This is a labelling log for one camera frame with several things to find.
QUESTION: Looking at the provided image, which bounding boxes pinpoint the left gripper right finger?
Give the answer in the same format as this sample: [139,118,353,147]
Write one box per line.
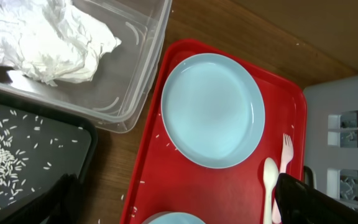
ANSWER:
[275,173,358,224]

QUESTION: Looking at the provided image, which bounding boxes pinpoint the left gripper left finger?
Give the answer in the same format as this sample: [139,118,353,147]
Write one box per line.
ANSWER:
[1,174,81,224]

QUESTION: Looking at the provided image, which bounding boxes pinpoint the rice and food scraps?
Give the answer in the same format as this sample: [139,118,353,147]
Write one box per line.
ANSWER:
[0,104,91,209]

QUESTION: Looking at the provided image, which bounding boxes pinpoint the light blue bowl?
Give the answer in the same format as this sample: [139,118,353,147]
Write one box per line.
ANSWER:
[142,212,205,224]

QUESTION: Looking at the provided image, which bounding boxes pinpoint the black food waste tray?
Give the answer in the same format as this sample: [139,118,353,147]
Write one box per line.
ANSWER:
[0,93,98,223]

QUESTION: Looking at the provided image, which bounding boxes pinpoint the grey dishwasher rack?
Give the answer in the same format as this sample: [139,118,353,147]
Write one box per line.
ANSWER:
[304,76,358,212]

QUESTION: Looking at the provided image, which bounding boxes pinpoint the clear plastic waste bin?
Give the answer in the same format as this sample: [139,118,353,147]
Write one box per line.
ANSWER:
[0,0,172,133]

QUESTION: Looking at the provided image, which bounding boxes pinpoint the white plastic spoon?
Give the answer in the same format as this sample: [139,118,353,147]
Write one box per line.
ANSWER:
[263,157,278,224]

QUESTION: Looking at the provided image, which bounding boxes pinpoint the pink plastic fork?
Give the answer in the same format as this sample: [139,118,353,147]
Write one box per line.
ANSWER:
[272,134,294,224]

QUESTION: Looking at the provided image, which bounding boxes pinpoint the red serving tray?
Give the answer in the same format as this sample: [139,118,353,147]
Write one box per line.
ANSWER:
[121,39,307,223]

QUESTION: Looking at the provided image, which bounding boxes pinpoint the light blue plate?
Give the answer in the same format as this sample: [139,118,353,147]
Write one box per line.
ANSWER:
[161,53,265,169]

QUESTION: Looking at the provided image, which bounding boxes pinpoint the crumpled white napkin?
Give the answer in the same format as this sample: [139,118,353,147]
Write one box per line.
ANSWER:
[0,1,122,86]

